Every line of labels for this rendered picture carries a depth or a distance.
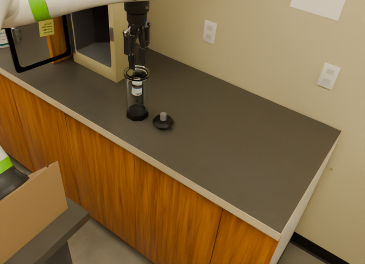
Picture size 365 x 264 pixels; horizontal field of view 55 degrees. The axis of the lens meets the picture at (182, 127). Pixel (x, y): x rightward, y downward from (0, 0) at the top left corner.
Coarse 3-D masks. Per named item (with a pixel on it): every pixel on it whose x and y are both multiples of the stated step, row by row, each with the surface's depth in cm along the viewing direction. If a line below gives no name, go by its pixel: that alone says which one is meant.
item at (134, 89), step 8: (128, 72) 149; (136, 72) 152; (144, 72) 150; (128, 80) 146; (144, 80) 146; (128, 88) 148; (136, 88) 147; (144, 88) 149; (128, 96) 151; (136, 96) 149; (144, 96) 151; (128, 104) 154; (136, 104) 152; (144, 104) 154; (128, 112) 157; (136, 112) 155; (144, 112) 157
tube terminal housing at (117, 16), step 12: (108, 12) 158; (120, 12) 160; (72, 24) 178; (120, 24) 164; (120, 36) 167; (120, 48) 171; (84, 60) 187; (120, 60) 175; (96, 72) 186; (108, 72) 180; (120, 72) 179
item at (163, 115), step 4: (164, 112) 153; (156, 116) 156; (160, 116) 153; (164, 116) 152; (168, 116) 156; (156, 120) 154; (160, 120) 154; (164, 120) 153; (168, 120) 154; (172, 120) 155; (156, 124) 152; (160, 124) 152; (164, 124) 152; (168, 124) 153; (172, 124) 154; (160, 128) 153; (164, 128) 153
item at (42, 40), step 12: (36, 24) 165; (48, 24) 170; (60, 24) 175; (12, 36) 160; (24, 36) 164; (36, 36) 168; (48, 36) 173; (60, 36) 178; (24, 48) 167; (36, 48) 171; (48, 48) 176; (60, 48) 181; (12, 60) 166; (24, 60) 170; (36, 60) 175
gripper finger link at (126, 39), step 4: (128, 32) 130; (124, 36) 132; (128, 36) 131; (124, 40) 133; (128, 40) 132; (124, 44) 134; (128, 44) 133; (124, 48) 135; (128, 48) 134; (124, 52) 136; (128, 52) 135
